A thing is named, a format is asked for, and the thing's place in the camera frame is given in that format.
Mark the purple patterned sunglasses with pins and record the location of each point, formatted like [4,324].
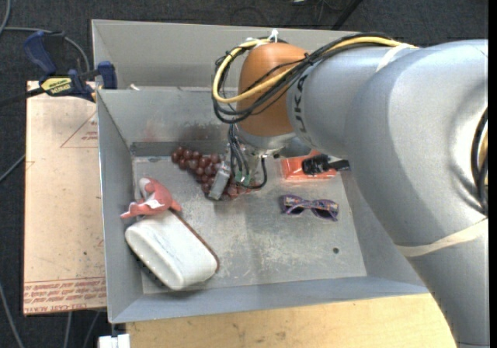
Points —
[310,207]

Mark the brown cardboard board red print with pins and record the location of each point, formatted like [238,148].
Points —
[62,183]

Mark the dark red toy grape bunch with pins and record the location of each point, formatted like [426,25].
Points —
[198,165]

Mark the orange flat box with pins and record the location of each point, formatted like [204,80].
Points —
[291,169]

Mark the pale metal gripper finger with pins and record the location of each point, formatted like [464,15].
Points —
[220,181]

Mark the black cylinder on white bracket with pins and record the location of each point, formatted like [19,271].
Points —
[315,165]

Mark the grey metal bin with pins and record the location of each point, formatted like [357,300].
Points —
[272,245]

